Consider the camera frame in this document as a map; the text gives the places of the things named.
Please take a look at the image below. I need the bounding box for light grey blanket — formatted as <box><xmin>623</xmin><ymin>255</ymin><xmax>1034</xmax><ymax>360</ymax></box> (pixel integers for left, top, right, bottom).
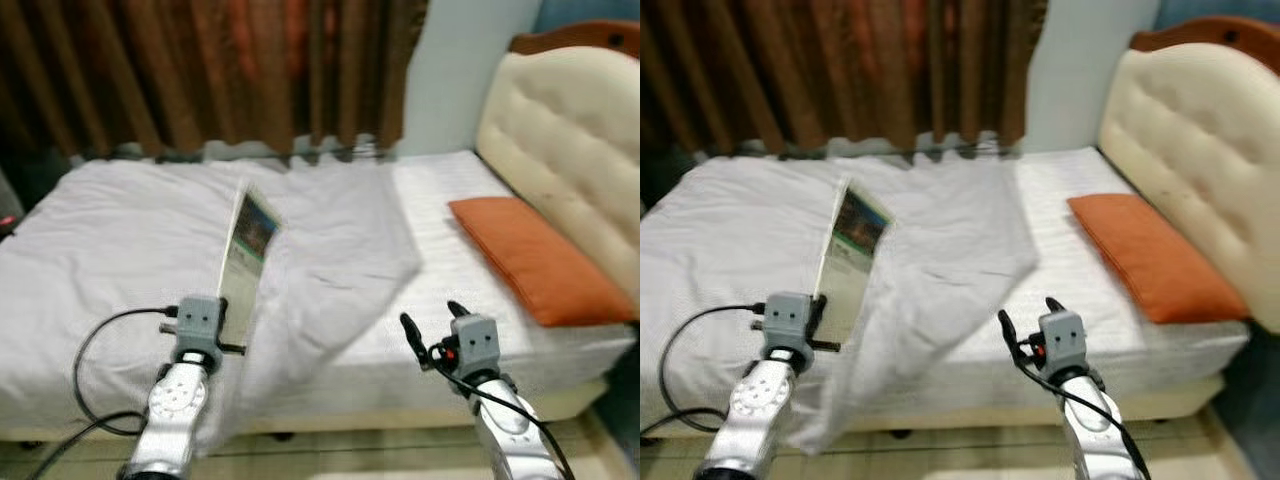
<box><xmin>0</xmin><ymin>155</ymin><xmax>423</xmax><ymax>458</ymax></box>
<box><xmin>640</xmin><ymin>155</ymin><xmax>1041</xmax><ymax>458</ymax></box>

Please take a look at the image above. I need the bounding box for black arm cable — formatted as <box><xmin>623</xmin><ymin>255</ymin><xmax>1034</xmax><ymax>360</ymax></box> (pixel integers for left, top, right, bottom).
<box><xmin>430</xmin><ymin>358</ymin><xmax>577</xmax><ymax>480</ymax></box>
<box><xmin>28</xmin><ymin>306</ymin><xmax>179</xmax><ymax>480</ymax></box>
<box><xmin>1025</xmin><ymin>356</ymin><xmax>1153</xmax><ymax>480</ymax></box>
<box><xmin>640</xmin><ymin>303</ymin><xmax>769</xmax><ymax>441</ymax></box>

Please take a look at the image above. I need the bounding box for orange rectangular pillow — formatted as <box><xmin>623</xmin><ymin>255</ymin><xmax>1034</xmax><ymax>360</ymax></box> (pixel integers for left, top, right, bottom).
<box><xmin>1066</xmin><ymin>193</ymin><xmax>1251</xmax><ymax>324</ymax></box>
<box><xmin>447</xmin><ymin>196</ymin><xmax>638</xmax><ymax>328</ymax></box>

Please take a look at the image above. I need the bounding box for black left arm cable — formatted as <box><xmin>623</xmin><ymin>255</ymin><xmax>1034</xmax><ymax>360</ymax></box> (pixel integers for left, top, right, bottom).
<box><xmin>28</xmin><ymin>306</ymin><xmax>179</xmax><ymax>480</ymax></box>
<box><xmin>640</xmin><ymin>303</ymin><xmax>769</xmax><ymax>441</ymax></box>

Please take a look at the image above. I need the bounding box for thin printed picture board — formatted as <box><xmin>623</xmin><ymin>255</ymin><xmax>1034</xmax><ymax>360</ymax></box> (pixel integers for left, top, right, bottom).
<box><xmin>217</xmin><ymin>184</ymin><xmax>283</xmax><ymax>348</ymax></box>
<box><xmin>812</xmin><ymin>182</ymin><xmax>893</xmax><ymax>346</ymax></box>

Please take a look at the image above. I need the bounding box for brown pleated curtain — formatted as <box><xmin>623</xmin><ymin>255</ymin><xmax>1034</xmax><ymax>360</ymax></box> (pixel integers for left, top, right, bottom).
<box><xmin>640</xmin><ymin>0</ymin><xmax>1047</xmax><ymax>159</ymax></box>
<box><xmin>0</xmin><ymin>0</ymin><xmax>431</xmax><ymax>161</ymax></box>

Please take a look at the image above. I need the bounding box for white chevron pattern mattress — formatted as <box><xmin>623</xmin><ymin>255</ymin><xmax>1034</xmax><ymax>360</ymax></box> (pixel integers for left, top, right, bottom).
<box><xmin>245</xmin><ymin>150</ymin><xmax>638</xmax><ymax>409</ymax></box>
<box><xmin>850</xmin><ymin>148</ymin><xmax>1251</xmax><ymax>406</ymax></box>

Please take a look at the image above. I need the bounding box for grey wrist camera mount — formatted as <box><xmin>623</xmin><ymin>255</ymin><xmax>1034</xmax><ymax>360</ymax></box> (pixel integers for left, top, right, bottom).
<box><xmin>177</xmin><ymin>296</ymin><xmax>224</xmax><ymax>365</ymax></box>
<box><xmin>765</xmin><ymin>293</ymin><xmax>814</xmax><ymax>363</ymax></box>
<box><xmin>452</xmin><ymin>314</ymin><xmax>500</xmax><ymax>377</ymax></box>
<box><xmin>1040</xmin><ymin>311</ymin><xmax>1089</xmax><ymax>373</ymax></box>

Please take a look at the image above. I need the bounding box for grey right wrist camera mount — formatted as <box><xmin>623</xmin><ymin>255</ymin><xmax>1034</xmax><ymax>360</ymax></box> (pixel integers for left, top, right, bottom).
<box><xmin>1040</xmin><ymin>311</ymin><xmax>1089</xmax><ymax>373</ymax></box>
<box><xmin>452</xmin><ymin>314</ymin><xmax>500</xmax><ymax>377</ymax></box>

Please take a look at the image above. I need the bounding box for cream padded bed headboard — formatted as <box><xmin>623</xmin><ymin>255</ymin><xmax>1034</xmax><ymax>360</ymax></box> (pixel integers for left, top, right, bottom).
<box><xmin>1098</xmin><ymin>15</ymin><xmax>1280</xmax><ymax>334</ymax></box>
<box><xmin>475</xmin><ymin>20</ymin><xmax>641</xmax><ymax>311</ymax></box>

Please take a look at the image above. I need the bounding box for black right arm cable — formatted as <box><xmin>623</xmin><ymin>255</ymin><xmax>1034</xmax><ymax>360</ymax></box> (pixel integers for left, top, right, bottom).
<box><xmin>430</xmin><ymin>358</ymin><xmax>577</xmax><ymax>480</ymax></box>
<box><xmin>1025</xmin><ymin>356</ymin><xmax>1153</xmax><ymax>480</ymax></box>

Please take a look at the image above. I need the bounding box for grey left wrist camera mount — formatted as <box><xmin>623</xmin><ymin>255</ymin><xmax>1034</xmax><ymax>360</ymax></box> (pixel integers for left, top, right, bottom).
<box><xmin>765</xmin><ymin>293</ymin><xmax>814</xmax><ymax>363</ymax></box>
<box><xmin>177</xmin><ymin>296</ymin><xmax>224</xmax><ymax>365</ymax></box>

